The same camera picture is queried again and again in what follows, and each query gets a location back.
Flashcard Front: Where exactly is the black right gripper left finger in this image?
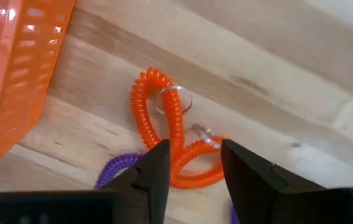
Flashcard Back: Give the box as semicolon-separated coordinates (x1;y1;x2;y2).
100;139;172;224

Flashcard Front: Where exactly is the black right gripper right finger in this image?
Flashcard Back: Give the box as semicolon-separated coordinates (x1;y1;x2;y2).
221;139;351;224

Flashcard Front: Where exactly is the orange plastic basket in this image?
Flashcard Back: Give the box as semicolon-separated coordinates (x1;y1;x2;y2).
0;0;77;187

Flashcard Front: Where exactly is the orange spring keychain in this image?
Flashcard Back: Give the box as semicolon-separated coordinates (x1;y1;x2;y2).
129;67;193;153
170;123;229;190

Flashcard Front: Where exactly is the purple spring keychain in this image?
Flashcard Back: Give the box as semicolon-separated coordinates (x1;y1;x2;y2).
94;152;146;190
227;205;241;224

